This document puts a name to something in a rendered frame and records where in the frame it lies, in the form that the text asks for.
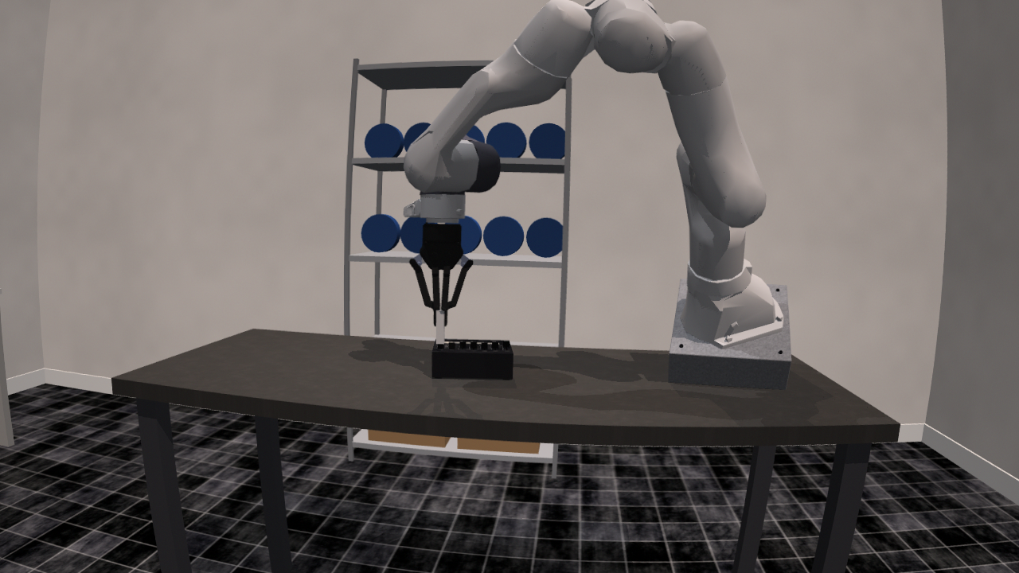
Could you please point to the black lighting desk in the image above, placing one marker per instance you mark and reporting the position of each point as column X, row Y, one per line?
column 466, row 359

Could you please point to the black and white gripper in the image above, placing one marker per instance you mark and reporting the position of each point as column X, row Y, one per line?
column 441, row 250

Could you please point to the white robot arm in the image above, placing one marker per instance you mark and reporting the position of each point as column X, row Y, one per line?
column 724, row 305

